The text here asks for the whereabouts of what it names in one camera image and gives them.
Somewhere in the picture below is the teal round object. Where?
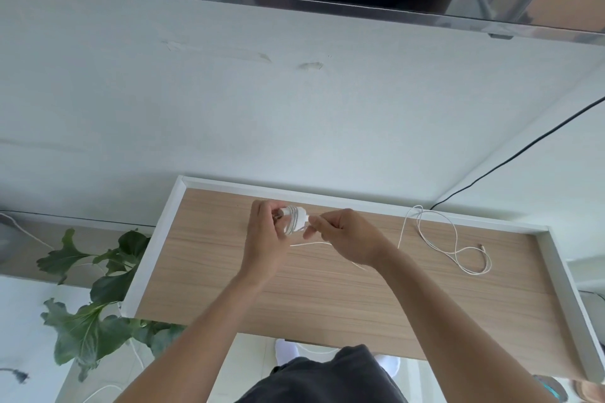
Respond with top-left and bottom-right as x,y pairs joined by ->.
531,374 -> 570,403

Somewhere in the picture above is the person's left hand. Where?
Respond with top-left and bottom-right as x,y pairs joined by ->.
239,200 -> 295,286

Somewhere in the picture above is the white slipper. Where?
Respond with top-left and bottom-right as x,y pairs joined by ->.
274,338 -> 304,366
376,355 -> 401,379

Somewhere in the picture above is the black cable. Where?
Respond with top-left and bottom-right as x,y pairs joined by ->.
429,95 -> 605,211

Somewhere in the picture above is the thin white cable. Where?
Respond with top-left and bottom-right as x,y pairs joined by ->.
289,205 -> 493,275

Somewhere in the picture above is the person's left forearm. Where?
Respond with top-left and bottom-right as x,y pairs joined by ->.
112,273 -> 280,403

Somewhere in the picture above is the black plug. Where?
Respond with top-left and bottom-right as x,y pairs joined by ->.
0,368 -> 30,385

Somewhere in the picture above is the person's right hand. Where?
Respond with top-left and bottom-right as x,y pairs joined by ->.
307,208 -> 394,272

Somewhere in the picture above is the white round device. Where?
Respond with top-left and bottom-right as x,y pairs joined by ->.
272,204 -> 311,236

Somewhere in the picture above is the dark grey shirt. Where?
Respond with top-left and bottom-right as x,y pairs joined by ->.
235,344 -> 408,403

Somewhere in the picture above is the low wooden cabinet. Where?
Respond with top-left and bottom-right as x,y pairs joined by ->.
0,210 -> 158,288

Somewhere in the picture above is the person's right forearm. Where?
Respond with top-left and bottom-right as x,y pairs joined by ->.
365,251 -> 561,403

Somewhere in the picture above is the green leafy plant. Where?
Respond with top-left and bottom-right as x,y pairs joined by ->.
37,228 -> 188,383

